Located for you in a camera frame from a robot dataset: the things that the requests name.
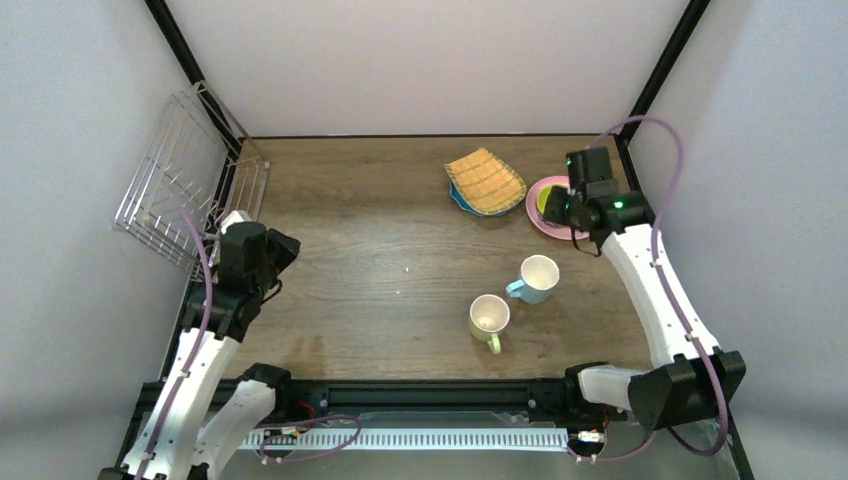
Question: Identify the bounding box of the light blue mug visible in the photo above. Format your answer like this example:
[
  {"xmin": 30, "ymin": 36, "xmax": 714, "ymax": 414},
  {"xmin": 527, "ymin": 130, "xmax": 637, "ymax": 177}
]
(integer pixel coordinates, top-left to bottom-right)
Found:
[{"xmin": 505, "ymin": 255, "xmax": 560, "ymax": 305}]

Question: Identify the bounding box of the metal wire dish rack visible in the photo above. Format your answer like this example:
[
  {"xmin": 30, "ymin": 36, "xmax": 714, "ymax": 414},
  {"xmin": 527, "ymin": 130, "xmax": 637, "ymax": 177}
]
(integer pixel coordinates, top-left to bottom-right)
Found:
[{"xmin": 114, "ymin": 80, "xmax": 270, "ymax": 281}]

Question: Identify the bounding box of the bamboo pattern square plate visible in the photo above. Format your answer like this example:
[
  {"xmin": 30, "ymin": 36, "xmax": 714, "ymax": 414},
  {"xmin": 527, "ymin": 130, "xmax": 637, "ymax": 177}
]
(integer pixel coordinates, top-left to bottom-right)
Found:
[{"xmin": 443, "ymin": 148, "xmax": 528, "ymax": 214}]

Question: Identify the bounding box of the lime green bowl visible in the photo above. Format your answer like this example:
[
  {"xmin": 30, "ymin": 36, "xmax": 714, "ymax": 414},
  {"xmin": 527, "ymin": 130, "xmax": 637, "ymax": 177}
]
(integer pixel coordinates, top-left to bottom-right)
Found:
[{"xmin": 536, "ymin": 184, "xmax": 570, "ymax": 222}]

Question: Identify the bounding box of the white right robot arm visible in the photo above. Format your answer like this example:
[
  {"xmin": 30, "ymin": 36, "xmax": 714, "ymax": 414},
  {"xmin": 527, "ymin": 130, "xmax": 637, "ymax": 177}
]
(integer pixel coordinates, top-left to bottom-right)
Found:
[{"xmin": 543, "ymin": 147, "xmax": 746, "ymax": 433}]

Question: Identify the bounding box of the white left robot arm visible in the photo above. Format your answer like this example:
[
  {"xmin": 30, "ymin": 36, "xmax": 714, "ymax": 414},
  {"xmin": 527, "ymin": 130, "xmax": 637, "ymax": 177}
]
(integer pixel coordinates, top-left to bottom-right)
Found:
[{"xmin": 98, "ymin": 210, "xmax": 301, "ymax": 479}]

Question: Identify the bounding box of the pink round plate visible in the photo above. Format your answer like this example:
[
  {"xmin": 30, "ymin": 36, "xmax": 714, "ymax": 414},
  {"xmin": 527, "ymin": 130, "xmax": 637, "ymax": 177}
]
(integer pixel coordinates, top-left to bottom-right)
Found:
[{"xmin": 525, "ymin": 175, "xmax": 589, "ymax": 241}]

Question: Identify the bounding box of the teal polka dot plate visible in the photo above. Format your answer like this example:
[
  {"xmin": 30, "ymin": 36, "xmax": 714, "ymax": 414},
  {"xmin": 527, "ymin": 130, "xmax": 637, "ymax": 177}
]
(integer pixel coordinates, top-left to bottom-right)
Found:
[{"xmin": 449, "ymin": 183, "xmax": 518, "ymax": 218}]

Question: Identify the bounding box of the pale green mug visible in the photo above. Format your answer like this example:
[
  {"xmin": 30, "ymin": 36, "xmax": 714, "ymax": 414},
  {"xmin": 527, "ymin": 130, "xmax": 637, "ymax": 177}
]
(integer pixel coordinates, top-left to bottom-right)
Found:
[{"xmin": 468, "ymin": 294, "xmax": 511, "ymax": 354}]

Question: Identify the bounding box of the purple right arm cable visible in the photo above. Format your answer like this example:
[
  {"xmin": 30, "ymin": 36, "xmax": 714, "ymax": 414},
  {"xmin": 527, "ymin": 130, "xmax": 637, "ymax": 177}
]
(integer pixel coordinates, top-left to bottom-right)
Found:
[{"xmin": 566, "ymin": 115, "xmax": 730, "ymax": 465}]

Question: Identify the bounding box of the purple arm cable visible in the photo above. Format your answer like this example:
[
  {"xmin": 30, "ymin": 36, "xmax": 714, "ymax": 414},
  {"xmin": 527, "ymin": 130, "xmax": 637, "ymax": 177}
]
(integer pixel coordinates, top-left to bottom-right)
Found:
[
  {"xmin": 132, "ymin": 210, "xmax": 362, "ymax": 480},
  {"xmin": 566, "ymin": 115, "xmax": 730, "ymax": 465}
]

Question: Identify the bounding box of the white slotted cable duct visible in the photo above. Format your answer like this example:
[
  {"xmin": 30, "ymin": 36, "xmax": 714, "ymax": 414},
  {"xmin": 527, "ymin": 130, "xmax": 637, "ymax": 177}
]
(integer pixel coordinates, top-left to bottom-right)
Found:
[{"xmin": 265, "ymin": 427, "xmax": 569, "ymax": 452}]

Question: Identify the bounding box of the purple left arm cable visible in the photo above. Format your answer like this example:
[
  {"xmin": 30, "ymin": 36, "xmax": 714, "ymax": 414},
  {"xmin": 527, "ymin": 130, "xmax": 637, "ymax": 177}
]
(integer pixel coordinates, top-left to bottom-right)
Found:
[{"xmin": 132, "ymin": 210, "xmax": 362, "ymax": 480}]

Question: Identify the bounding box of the black aluminium frame rail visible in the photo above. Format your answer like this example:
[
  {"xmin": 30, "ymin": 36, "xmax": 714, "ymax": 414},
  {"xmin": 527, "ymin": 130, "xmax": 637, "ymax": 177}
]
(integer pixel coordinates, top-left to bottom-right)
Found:
[{"xmin": 109, "ymin": 377, "xmax": 757, "ymax": 480}]

